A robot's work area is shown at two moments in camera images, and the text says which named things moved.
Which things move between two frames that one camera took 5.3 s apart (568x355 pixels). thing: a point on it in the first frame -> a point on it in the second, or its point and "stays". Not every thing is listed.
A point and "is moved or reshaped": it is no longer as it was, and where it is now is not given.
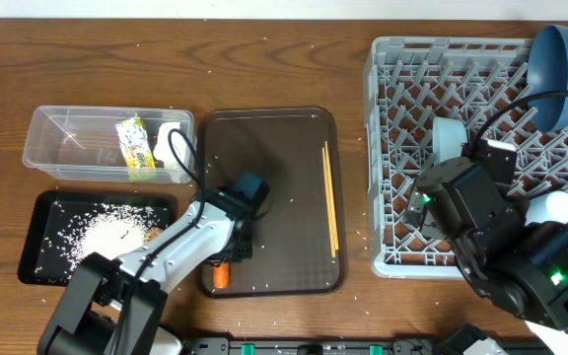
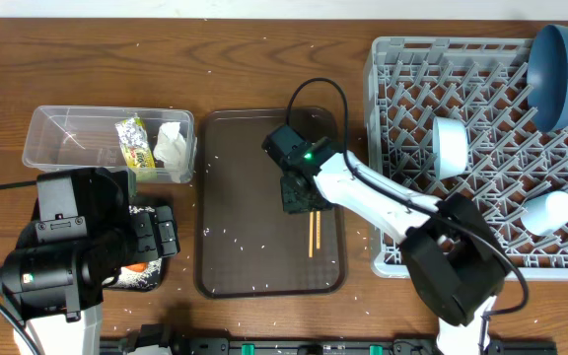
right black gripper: x=414 y=211 -> x=291 y=203
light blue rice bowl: x=449 y=134 stays
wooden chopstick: x=328 y=204 -> x=311 y=235
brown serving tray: x=290 y=253 stays
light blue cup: x=553 y=206 stays
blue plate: x=559 y=60 stays
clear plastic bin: x=111 y=144 stays
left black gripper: x=248 y=255 -> x=156 y=245
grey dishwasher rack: x=410 y=83 stays
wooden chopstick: x=331 y=194 -> x=318 y=229
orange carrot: x=221 y=275 is moved or reshaped
